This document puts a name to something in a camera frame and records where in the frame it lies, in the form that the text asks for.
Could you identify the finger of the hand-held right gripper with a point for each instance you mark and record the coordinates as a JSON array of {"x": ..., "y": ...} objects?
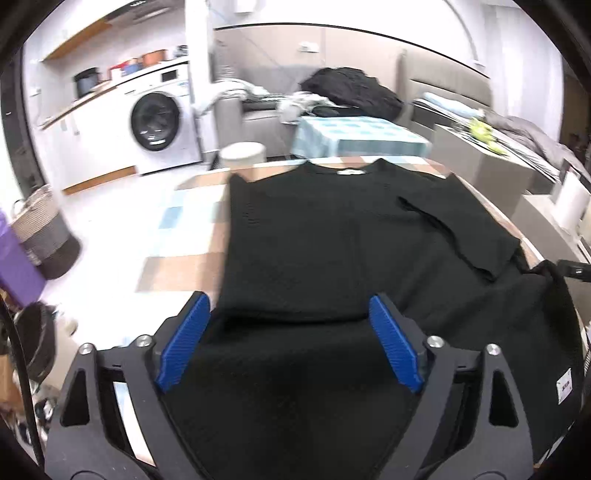
[{"x": 575, "y": 268}]

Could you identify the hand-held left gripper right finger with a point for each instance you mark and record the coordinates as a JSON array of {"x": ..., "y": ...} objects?
[{"x": 395, "y": 339}]

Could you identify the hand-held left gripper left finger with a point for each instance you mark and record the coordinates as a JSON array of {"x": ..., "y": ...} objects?
[{"x": 184, "y": 339}]

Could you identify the black knit sweater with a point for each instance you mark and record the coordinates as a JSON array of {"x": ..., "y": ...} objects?
[{"x": 323, "y": 230}]

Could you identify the white clothes pile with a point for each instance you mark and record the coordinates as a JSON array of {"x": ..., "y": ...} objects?
[{"x": 300, "y": 106}]

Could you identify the white box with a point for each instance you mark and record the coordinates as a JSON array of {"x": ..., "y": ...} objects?
[{"x": 570, "y": 194}]

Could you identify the checked tablecloth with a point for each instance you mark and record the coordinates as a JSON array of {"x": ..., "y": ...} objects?
[{"x": 184, "y": 263}]

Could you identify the grey blanket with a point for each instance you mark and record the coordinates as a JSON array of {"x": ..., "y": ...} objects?
[{"x": 531, "y": 138}]

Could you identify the beige box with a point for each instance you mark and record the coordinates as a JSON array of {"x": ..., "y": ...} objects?
[{"x": 475, "y": 170}]

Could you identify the black waste bin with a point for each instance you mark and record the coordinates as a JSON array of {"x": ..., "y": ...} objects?
[{"x": 37, "y": 337}]

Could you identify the yellow-green item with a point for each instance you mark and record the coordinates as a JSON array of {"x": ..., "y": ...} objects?
[{"x": 482, "y": 134}]

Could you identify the woven laundry basket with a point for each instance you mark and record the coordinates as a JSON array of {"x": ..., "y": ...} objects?
[{"x": 41, "y": 230}]

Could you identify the purple box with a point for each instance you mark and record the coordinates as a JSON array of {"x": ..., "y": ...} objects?
[{"x": 16, "y": 267}]

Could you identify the white round stool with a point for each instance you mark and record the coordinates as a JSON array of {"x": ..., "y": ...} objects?
[{"x": 242, "y": 154}]

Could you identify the light blue checked cloth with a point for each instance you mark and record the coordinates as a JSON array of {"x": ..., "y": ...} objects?
[{"x": 360, "y": 136}]

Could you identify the folded light blue towels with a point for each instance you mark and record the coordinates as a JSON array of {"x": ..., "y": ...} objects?
[{"x": 450, "y": 104}]

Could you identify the white washing machine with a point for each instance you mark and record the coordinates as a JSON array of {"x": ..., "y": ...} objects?
[{"x": 159, "y": 120}]

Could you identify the white counter cabinet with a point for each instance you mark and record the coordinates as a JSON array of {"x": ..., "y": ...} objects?
[{"x": 92, "y": 138}]

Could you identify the grey sofa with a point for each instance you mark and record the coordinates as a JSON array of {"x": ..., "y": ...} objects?
[{"x": 258, "y": 127}]

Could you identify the beige bed headboard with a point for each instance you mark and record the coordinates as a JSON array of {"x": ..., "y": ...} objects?
[{"x": 443, "y": 74}]

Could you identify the flat black bag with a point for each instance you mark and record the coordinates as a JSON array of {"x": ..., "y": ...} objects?
[{"x": 337, "y": 111}]

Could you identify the white draped garment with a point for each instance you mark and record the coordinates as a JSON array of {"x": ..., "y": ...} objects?
[{"x": 221, "y": 92}]

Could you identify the black puffy jacket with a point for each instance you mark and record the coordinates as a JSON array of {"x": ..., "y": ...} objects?
[{"x": 355, "y": 90}]

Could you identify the orange pot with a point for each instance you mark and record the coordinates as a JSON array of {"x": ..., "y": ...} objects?
[{"x": 153, "y": 58}]

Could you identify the wooden wall shelf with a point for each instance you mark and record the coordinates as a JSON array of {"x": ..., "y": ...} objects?
[{"x": 76, "y": 41}]

